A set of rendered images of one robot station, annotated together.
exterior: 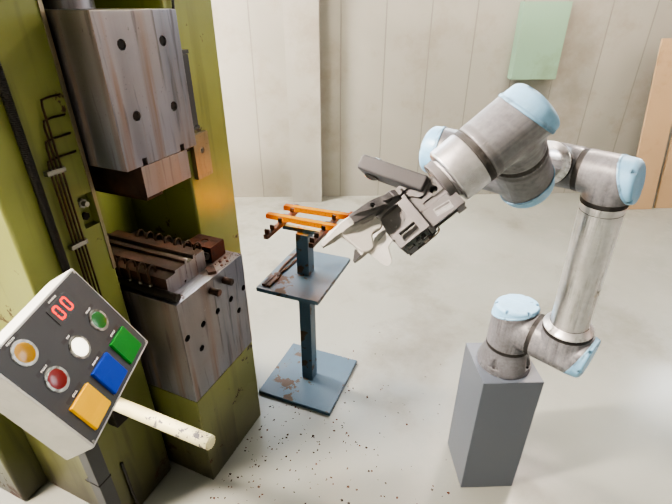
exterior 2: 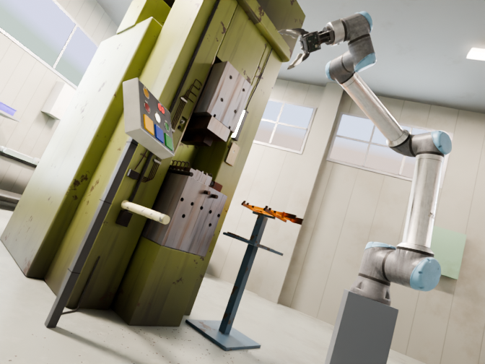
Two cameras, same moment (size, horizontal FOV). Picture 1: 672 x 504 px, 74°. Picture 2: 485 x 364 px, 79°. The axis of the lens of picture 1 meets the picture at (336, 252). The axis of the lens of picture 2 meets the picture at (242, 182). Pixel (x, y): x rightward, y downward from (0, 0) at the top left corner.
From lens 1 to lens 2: 1.28 m
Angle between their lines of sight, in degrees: 45
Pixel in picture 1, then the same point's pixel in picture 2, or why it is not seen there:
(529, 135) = (359, 17)
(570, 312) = (412, 226)
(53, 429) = (133, 113)
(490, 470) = not seen: outside the picture
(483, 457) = not seen: outside the picture
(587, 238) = (419, 172)
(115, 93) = (220, 86)
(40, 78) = (199, 75)
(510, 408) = (369, 330)
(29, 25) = (207, 62)
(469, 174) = (335, 23)
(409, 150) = not seen: hidden behind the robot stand
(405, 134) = (345, 281)
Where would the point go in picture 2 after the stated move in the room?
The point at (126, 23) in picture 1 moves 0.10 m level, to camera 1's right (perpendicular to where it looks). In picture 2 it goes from (235, 74) to (248, 76)
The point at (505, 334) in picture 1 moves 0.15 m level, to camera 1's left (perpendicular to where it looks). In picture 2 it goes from (370, 258) to (339, 248)
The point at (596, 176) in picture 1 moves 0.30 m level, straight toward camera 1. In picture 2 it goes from (421, 137) to (398, 103)
